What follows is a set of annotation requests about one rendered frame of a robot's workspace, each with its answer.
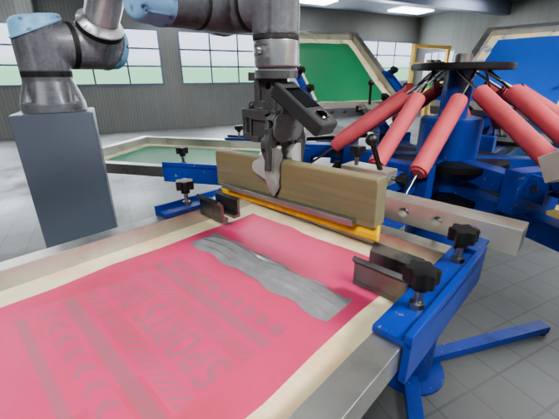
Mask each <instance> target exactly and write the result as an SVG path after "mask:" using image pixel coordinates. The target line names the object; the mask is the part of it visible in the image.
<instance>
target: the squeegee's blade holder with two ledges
mask: <svg viewBox="0 0 559 419"><path fill-rule="evenodd" d="M221 187H222V188H224V189H227V190H232V191H234V192H237V193H241V194H243V195H248V196H251V197H254V198H257V199H260V200H265V201H268V202H270V203H273V204H277V205H281V206H284V207H287V208H290V209H293V210H298V211H301V212H304V213H306V214H311V215H314V216H317V217H320V218H323V219H328V220H331V221H334V222H337V223H340V224H345V225H348V226H350V227H352V226H354V225H356V218H354V217H350V216H347V215H344V214H339V213H335V212H333V211H329V210H326V209H321V208H318V207H314V206H312V205H306V204H303V203H300V202H297V201H293V200H288V199H285V198H282V197H279V196H272V195H270V194H267V193H264V192H261V191H258V190H252V189H249V188H246V187H243V186H240V185H234V184H231V183H228V182H224V183H221Z"/></svg>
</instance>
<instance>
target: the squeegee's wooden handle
mask: <svg viewBox="0 0 559 419"><path fill-rule="evenodd" d="M215 157H216V166H217V175H218V184H220V185H221V183H224V182H228V183H231V184H234V185H240V186H243V187H246V188H249V189H252V190H258V191H261V192H264V193H267V194H270V195H271V193H270V192H269V189H268V186H267V183H266V181H265V179H263V178H262V177H260V176H259V175H257V174H256V173H255V172H254V171H253V169H252V165H253V162H254V161H255V160H258V159H259V158H260V157H261V155H257V154H253V153H248V152H243V151H237V150H229V149H220V150H217V151H216V153H215ZM279 171H280V178H279V185H280V189H279V191H278V193H277V195H276V196H279V197H282V198H285V199H288V200H293V201H297V202H300V203H303V204H306V205H312V206H314V207H318V208H321V209H324V210H329V211H333V212H335V213H339V214H344V215H347V216H350V217H354V218H356V224H358V225H361V226H364V227H367V228H370V229H374V228H376V227H377V226H379V225H381V224H382V223H383V220H384V211H385V201H386V192H387V183H388V182H387V178H386V177H385V176H382V175H373V174H369V173H364V172H358V171H353V170H345V169H340V168H334V167H329V166H324V165H316V164H310V163H305V162H301V161H296V160H286V159H282V161H281V164H280V167H279Z"/></svg>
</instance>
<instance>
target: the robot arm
mask: <svg viewBox="0 0 559 419"><path fill-rule="evenodd" d="M123 7H124V8H125V10H126V12H127V14H128V15H129V16H130V17H131V18H132V19H133V20H134V21H136V22H140V23H145V24H150V25H152V26H154V27H176V28H183V29H190V30H196V31H202V32H208V33H209V34H211V35H214V36H220V37H229V36H232V35H235V34H243V33H251V32H252V36H253V54H254V67H255V68H257V70H255V72H248V81H254V91H255V102H254V103H253V106H251V105H250V104H249V107H248V108H244V109H242V122H243V138H245V139H248V140H250V141H253V142H258V143H259V142H260V147H261V157H260V158H259V159H258V160H255V161H254V162H253V165H252V169H253V171H254V172H255V173H256V174H257V175H259V176H260V177H262V178H263V179H265V181H266V183H267V186H268V189H269V192H270V193H271V195H272V196H276V195H277V193H278V191H279V189H280V164H281V161H282V159H286V160H296V161H301V162H303V158H304V149H305V133H304V127H305V128H306V129H307V130H308V131H309V132H310V133H311V134H312V135H313V136H322V135H327V134H331V133H332V132H333V131H334V128H335V127H336V126H337V124H338V122H337V120H335V119H334V118H333V117H332V116H331V115H330V114H329V113H328V112H327V111H326V110H325V109H324V108H323V107H322V106H321V105H319V104H318V103H317V102H316V101H315V100H314V99H313V98H312V97H310V96H309V95H308V94H307V93H306V92H305V91H304V90H302V89H301V88H300V87H299V86H298V85H297V84H296V83H295V82H293V81H288V78H298V70H295V68H297V67H298V66H299V0H84V6H83V8H81V9H78V10H77V12H76V15H75V21H74V22H64V21H61V20H62V18H61V17H60V15H59V14H58V13H53V12H33V13H22V14H16V15H12V16H10V17H9V18H8V19H7V29H8V33H9V36H8V37H9V39H10V40H11V44H12V49H13V52H14V56H15V58H16V62H17V67H18V70H19V73H20V77H21V80H22V85H21V95H20V107H21V111H22V113H26V114H49V113H65V112H75V111H86V110H87V103H86V101H85V99H84V97H83V96H82V94H81V92H80V91H79V89H78V87H77V84H76V83H75V81H74V78H73V75H72V70H104V71H110V70H117V69H120V68H122V67H123V66H125V64H126V62H127V59H128V56H129V49H128V47H129V42H128V38H127V36H126V34H125V32H124V29H123V27H122V25H121V24H120V21H121V15H122V11H123ZM252 102H253V101H252ZM252 102H250V103H252ZM254 104H255V105H254ZM277 145H278V146H281V150H282V151H280V150H279V149H278V148H277Z"/></svg>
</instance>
